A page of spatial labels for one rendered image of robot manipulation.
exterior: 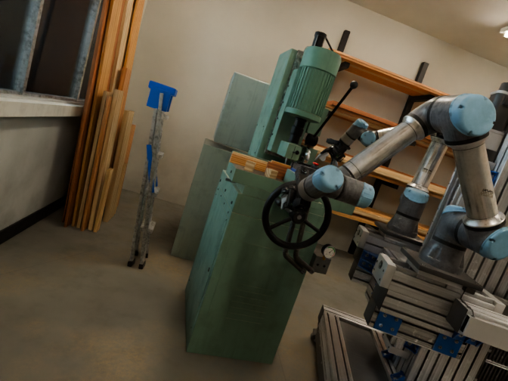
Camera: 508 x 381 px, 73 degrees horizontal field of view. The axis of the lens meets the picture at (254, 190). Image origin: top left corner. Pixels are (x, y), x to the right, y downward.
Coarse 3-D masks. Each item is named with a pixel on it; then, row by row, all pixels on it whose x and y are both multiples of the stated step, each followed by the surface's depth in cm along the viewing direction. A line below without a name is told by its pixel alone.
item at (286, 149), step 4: (280, 144) 171; (284, 144) 165; (288, 144) 160; (292, 144) 160; (280, 148) 169; (284, 148) 164; (288, 148) 160; (292, 148) 160; (296, 148) 161; (300, 148) 161; (280, 152) 168; (284, 152) 162; (288, 152) 160; (292, 152) 161; (300, 152) 162; (284, 156) 161; (288, 156) 161; (292, 156) 161; (296, 156) 162; (288, 160) 166; (296, 160) 162
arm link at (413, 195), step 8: (408, 192) 172; (416, 192) 169; (424, 192) 174; (408, 200) 171; (416, 200) 169; (424, 200) 169; (400, 208) 174; (408, 208) 170; (416, 208) 169; (424, 208) 172; (416, 216) 170
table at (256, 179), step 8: (232, 168) 153; (240, 168) 151; (232, 176) 148; (240, 176) 147; (248, 176) 147; (256, 176) 148; (264, 176) 149; (248, 184) 148; (256, 184) 149; (264, 184) 150; (272, 184) 150; (280, 184) 151; (320, 200) 157; (336, 200) 159; (312, 208) 147; (320, 208) 147; (336, 208) 160; (344, 208) 160; (352, 208) 161
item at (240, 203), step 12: (228, 192) 167; (240, 192) 151; (228, 204) 160; (240, 204) 150; (252, 204) 151; (264, 204) 152; (276, 204) 153; (252, 216) 152; (276, 216) 154; (288, 216) 156; (312, 216) 158
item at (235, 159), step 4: (232, 156) 160; (236, 156) 160; (240, 156) 161; (232, 160) 160; (236, 160) 161; (240, 160) 161; (244, 160) 161; (252, 160) 162; (240, 164) 161; (244, 164) 162; (256, 164) 163; (260, 164) 163; (264, 164) 164; (256, 168) 163; (260, 168) 164; (264, 168) 164
